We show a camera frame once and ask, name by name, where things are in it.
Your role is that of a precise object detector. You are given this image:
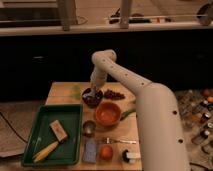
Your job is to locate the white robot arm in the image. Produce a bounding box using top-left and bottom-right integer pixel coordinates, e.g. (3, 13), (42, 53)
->
(90, 50), (191, 171)

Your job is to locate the orange bowl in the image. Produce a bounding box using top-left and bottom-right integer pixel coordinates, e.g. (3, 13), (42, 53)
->
(94, 102), (121, 127)

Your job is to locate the bunch of dark grapes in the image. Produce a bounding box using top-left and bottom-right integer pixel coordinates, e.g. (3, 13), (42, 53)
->
(104, 90), (125, 100)

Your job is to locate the green chili pepper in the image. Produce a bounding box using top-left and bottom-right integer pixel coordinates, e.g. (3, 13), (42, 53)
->
(120, 108), (136, 121)

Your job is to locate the small metal cup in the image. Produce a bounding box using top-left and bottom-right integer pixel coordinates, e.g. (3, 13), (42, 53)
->
(83, 120), (96, 137)

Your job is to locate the silver fork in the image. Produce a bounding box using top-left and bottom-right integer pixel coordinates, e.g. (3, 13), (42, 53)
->
(101, 137), (137, 144)

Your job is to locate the wooden block brush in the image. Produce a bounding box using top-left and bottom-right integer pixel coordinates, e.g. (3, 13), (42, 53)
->
(50, 120), (68, 142)

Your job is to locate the orange fruit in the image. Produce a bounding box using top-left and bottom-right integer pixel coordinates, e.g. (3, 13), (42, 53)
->
(100, 145), (113, 160)

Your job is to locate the green plastic tray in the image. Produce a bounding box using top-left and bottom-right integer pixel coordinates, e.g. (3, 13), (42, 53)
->
(21, 104), (83, 167)

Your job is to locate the yellow corn cob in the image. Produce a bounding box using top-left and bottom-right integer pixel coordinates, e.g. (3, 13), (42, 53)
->
(33, 141), (59, 163)

